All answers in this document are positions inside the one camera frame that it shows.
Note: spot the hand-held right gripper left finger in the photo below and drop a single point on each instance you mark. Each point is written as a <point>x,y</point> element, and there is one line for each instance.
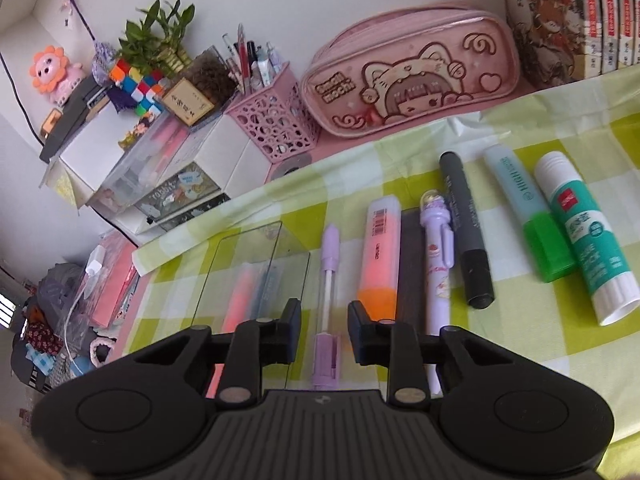
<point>294,317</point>

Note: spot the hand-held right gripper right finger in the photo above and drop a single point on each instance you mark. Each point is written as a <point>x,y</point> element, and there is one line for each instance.
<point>357,322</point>

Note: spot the clear plastic box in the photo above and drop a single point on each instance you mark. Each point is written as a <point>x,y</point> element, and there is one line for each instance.
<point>260,255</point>

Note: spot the purple mechanical pencil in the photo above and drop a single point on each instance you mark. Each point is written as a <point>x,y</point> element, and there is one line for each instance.
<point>331,255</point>

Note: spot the orange highlighter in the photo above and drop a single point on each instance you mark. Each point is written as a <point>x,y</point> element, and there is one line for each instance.
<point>382,250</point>

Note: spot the purple cartoon pen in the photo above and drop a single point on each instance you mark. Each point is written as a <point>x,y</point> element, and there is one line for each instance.
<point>437,260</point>

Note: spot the black marker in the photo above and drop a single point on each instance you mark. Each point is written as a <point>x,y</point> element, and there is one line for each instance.
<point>462,210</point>

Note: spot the green highlighter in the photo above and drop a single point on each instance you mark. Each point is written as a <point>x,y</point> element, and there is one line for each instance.
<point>530,200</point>

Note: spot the white green glue stick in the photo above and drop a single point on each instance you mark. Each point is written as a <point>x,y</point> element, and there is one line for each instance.
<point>575,220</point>

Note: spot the green checked tablecloth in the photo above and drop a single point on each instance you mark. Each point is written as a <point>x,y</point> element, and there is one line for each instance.
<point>500,360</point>

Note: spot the grey round disc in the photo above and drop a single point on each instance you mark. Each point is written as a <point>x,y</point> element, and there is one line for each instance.
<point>292,166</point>

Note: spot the white drawer organizer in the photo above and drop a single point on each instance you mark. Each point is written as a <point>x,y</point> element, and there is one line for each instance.
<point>235,160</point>

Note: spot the pink fluffy scrunchie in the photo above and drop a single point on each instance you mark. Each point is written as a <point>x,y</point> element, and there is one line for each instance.
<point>100,349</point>

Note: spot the pink perforated pen holder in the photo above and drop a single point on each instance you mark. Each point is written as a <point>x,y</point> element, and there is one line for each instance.
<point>275,120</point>

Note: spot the white charger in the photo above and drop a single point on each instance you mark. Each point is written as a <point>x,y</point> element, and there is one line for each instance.
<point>96,262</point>

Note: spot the clear storage box pink contents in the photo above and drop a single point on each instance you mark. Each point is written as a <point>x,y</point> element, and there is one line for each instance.
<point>117,187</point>

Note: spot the grey plastic bag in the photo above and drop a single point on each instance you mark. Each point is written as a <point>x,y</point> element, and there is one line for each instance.
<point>57,285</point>

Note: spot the small brown figurine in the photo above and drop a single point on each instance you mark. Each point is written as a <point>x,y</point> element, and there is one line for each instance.
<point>134,134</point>

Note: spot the pink cartoon pencil case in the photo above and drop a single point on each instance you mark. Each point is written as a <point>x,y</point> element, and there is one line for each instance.
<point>400,75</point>

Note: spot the square glass vase with label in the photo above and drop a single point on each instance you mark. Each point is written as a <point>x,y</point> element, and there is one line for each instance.
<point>210,80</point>

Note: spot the bunch of pens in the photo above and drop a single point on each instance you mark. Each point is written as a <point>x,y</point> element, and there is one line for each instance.
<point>245,60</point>

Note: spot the yellow printed paper sheet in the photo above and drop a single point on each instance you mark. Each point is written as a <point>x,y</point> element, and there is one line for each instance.
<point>65,187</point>

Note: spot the colourful puzzle cube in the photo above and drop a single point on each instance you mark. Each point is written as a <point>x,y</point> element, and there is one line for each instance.
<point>137,85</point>

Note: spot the white window grille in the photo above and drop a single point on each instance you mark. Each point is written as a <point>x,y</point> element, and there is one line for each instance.
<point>5,310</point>

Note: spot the black flat device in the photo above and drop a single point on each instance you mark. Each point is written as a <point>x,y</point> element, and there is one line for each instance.
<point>75,110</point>

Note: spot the small orange box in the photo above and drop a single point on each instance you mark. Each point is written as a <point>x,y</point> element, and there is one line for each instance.
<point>50,122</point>

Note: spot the lucky bamboo plant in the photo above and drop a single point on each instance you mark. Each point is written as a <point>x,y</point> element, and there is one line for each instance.
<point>160,25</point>

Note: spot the purple hanging sachet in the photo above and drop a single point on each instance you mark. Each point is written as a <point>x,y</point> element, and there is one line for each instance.
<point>102,57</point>

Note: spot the pink orange lion toy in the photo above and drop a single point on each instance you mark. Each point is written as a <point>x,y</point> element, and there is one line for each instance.
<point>50,72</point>

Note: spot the row of cartoon cover books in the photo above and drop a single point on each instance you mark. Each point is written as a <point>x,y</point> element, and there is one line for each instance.
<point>540,20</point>

